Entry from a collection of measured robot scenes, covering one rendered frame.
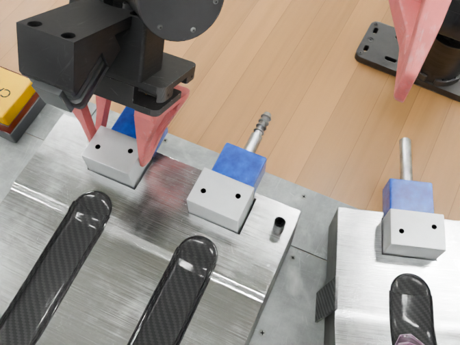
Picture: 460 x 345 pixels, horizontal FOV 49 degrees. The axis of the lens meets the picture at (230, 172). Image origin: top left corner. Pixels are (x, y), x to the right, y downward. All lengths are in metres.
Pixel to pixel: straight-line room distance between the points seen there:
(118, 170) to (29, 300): 0.14
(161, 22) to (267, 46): 0.38
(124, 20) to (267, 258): 0.23
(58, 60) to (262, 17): 0.44
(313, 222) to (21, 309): 0.30
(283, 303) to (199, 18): 0.31
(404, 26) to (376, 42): 0.52
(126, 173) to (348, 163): 0.27
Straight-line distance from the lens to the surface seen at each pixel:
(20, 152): 0.65
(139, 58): 0.39
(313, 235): 0.56
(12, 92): 0.65
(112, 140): 0.48
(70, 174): 0.50
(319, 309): 0.52
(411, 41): 0.17
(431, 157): 0.64
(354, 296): 0.49
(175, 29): 0.33
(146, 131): 0.43
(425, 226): 0.50
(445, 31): 0.61
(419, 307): 0.51
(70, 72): 0.34
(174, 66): 0.44
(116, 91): 0.42
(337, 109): 0.65
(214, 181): 0.45
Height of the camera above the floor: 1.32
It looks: 62 degrees down
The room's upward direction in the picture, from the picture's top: straight up
